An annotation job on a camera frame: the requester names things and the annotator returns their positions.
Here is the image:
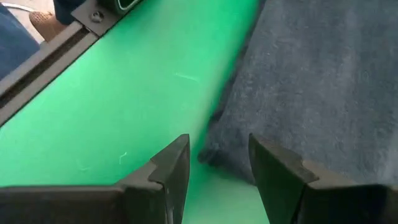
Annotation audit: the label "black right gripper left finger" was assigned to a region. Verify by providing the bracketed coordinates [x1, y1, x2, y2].
[0, 133, 191, 224]

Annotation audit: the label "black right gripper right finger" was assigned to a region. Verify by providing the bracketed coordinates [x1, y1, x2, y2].
[248, 133, 398, 224]

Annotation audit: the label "black garment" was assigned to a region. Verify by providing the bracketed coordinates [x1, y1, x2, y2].
[198, 0, 398, 187]

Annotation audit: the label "green table mat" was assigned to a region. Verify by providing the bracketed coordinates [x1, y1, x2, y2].
[0, 0, 271, 224]

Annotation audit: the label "blue denim jeans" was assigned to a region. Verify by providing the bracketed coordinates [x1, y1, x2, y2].
[0, 2, 40, 81]

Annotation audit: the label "person's brown shoe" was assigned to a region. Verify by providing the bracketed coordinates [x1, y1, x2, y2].
[29, 11, 68, 44]

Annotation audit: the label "person's leg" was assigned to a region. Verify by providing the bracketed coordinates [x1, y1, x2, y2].
[52, 0, 90, 26]

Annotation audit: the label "grey screwed frame plate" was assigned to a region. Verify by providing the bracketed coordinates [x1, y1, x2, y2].
[70, 0, 146, 37]

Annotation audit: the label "white cable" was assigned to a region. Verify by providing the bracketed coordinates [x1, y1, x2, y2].
[1, 2, 35, 14]

